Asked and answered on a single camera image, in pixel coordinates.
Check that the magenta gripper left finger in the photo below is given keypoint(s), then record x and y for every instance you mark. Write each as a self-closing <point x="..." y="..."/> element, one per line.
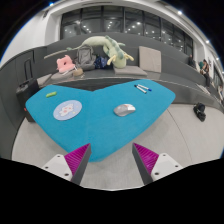
<point x="71" y="166"/>

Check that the seated person in background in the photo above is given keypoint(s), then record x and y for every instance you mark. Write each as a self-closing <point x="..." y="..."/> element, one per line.
<point x="205" y="72"/>

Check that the teal upholstered table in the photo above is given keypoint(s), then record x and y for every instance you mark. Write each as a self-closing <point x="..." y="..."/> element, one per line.
<point x="97" y="123"/>

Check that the green dragon plush toy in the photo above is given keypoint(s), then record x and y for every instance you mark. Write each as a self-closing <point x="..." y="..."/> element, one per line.
<point x="117" y="57"/>

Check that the grey seat cushion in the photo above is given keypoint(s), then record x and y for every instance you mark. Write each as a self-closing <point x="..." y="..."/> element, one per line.
<point x="130" y="70"/>

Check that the pink plush cushion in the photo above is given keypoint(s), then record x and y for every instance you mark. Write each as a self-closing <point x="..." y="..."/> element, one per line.
<point x="64" y="64"/>

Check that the white marker blue cap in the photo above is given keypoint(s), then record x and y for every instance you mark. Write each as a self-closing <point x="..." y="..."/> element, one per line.
<point x="144" y="87"/>

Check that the tan small pouch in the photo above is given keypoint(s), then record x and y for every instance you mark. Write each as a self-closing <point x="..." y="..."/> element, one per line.
<point x="78" y="72"/>

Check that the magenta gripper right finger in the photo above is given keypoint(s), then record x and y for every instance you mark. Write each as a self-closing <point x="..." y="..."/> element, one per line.
<point x="153" y="166"/>

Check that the dark blue bag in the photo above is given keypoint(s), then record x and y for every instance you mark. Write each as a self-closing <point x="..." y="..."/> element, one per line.
<point x="101" y="62"/>

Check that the grey back cushion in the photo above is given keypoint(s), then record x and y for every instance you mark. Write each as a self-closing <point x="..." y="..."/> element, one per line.
<point x="150" y="59"/>

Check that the black bag on floor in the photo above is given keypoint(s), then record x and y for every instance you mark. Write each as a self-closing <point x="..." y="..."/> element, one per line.
<point x="199" y="110"/>

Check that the grey backpack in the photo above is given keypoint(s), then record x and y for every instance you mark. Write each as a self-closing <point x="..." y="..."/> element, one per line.
<point x="86" y="58"/>

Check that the grey white computer mouse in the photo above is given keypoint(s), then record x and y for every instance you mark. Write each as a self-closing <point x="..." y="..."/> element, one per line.
<point x="124" y="109"/>

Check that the white marker dark cap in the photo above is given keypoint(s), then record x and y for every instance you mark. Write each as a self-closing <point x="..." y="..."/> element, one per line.
<point x="138" y="87"/>

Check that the round light blue mouse pad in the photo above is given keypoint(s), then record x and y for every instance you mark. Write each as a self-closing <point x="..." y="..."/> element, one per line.
<point x="67" y="110"/>

